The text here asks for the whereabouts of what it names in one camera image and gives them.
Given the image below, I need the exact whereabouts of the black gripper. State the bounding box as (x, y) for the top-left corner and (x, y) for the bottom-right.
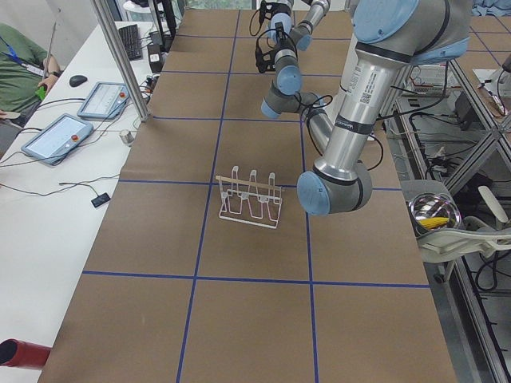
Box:
(259, 0), (279, 21)
(255, 38), (279, 73)

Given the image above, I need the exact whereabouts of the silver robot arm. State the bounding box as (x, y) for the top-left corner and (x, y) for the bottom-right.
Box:
(257, 1), (473, 215)
(259, 0), (331, 51)

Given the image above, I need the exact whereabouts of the black keyboard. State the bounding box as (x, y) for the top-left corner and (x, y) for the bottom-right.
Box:
(118, 24), (143, 61)

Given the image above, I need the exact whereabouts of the small silver metal cylinder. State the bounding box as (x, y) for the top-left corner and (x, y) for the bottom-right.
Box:
(119, 129), (134, 146)

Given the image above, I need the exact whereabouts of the upper teach pendant tablet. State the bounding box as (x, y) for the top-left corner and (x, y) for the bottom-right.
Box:
(77, 82), (129, 120)

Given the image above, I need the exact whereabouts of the teach pendant tablet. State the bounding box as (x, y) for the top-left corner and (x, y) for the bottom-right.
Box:
(77, 82), (129, 120)
(22, 113), (93, 165)

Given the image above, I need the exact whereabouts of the black computer mouse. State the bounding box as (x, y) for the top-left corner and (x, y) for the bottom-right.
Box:
(69, 75), (88, 88)

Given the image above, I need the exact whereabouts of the small black square device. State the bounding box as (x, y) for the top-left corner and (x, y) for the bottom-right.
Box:
(91, 193), (110, 208)

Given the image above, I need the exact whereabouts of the steel bowl with corn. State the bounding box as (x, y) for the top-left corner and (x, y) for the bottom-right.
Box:
(408, 192), (462, 237)

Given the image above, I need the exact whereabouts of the lower teach pendant tablet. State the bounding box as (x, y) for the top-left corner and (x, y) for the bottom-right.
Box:
(22, 113), (93, 165)

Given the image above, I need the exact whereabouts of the person in green shirt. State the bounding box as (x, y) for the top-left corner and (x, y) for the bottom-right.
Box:
(1, 23), (61, 127)

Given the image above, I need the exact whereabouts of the red cylinder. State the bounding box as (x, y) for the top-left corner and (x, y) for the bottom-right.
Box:
(1, 338), (52, 370)

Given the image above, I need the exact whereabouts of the white wire cup holder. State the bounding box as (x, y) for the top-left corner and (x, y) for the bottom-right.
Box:
(216, 166), (283, 229)

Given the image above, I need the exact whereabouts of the aluminium frame post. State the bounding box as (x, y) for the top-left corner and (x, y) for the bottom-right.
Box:
(91, 0), (149, 122)

